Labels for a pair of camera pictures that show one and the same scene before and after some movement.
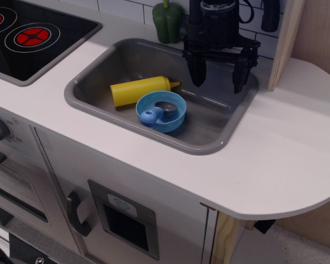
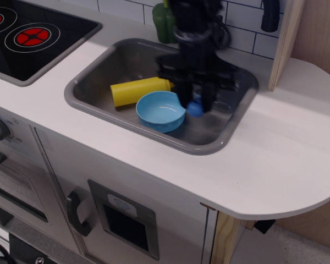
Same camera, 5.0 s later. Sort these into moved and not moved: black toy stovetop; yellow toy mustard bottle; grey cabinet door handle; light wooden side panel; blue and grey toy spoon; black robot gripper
Moved: blue and grey toy spoon; black robot gripper
Not moved: black toy stovetop; grey cabinet door handle; yellow toy mustard bottle; light wooden side panel
